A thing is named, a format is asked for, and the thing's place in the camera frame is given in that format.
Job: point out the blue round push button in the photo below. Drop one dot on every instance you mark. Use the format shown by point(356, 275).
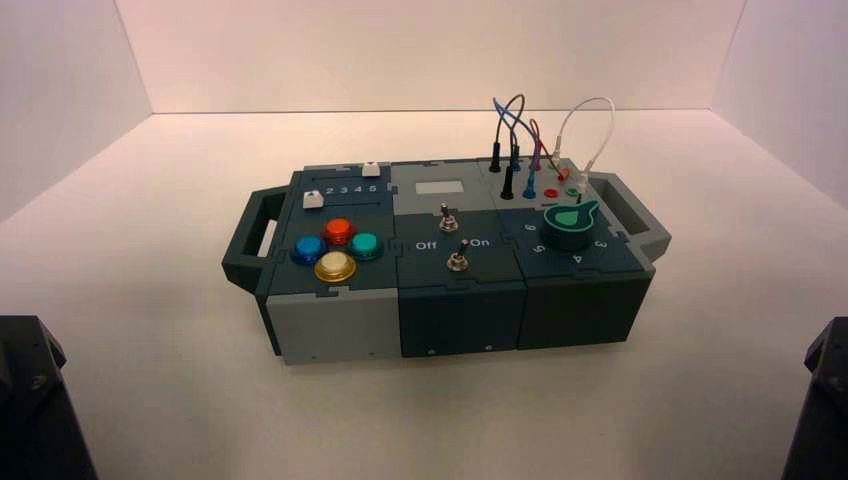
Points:
point(308, 249)

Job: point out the light grey display window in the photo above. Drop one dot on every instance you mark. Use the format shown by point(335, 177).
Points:
point(438, 187)

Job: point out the cream yellow round push button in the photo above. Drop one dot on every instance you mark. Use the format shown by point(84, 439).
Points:
point(335, 266)

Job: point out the white slider knob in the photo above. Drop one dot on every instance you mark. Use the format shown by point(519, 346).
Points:
point(372, 169)
point(311, 200)

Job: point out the silver metal toggle switch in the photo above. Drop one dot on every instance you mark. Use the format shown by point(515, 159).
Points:
point(457, 260)
point(448, 220)

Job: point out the dark teal grey control box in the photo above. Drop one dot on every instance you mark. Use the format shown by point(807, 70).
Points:
point(457, 318)

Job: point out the green rotary pointer knob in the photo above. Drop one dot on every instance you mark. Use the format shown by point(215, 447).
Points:
point(570, 225)

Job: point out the red round socket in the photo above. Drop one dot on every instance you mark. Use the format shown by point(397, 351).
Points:
point(550, 193)

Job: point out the orange round push button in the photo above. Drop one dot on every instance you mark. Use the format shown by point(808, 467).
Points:
point(339, 230)

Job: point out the teal round push button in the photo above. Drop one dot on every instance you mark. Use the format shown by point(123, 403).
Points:
point(364, 245)

